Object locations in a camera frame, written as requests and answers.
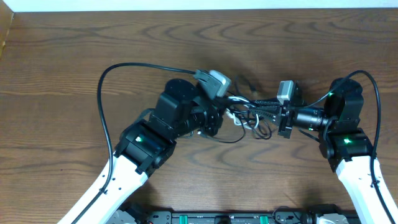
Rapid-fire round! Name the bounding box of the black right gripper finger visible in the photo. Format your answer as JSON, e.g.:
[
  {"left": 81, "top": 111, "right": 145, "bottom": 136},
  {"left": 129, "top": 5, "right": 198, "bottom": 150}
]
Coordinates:
[
  {"left": 253, "top": 100, "right": 281, "bottom": 106},
  {"left": 248, "top": 107, "right": 281, "bottom": 126}
]

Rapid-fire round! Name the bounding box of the white USB cable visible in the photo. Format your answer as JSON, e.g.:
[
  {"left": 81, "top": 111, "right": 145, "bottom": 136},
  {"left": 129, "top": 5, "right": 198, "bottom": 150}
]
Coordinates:
[{"left": 225, "top": 95, "right": 261, "bottom": 131}]

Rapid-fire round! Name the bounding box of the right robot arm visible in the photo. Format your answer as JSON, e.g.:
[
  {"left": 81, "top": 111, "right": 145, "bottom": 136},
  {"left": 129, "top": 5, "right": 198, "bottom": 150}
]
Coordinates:
[{"left": 249, "top": 78, "right": 397, "bottom": 223}]

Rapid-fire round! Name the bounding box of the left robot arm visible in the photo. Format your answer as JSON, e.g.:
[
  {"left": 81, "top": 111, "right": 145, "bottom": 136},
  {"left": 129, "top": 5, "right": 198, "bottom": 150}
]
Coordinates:
[{"left": 60, "top": 78, "right": 230, "bottom": 223}]

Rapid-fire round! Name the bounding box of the brown cardboard panel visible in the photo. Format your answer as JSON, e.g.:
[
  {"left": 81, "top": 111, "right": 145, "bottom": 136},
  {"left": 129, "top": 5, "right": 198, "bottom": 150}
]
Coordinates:
[{"left": 0, "top": 0, "right": 14, "bottom": 55}]

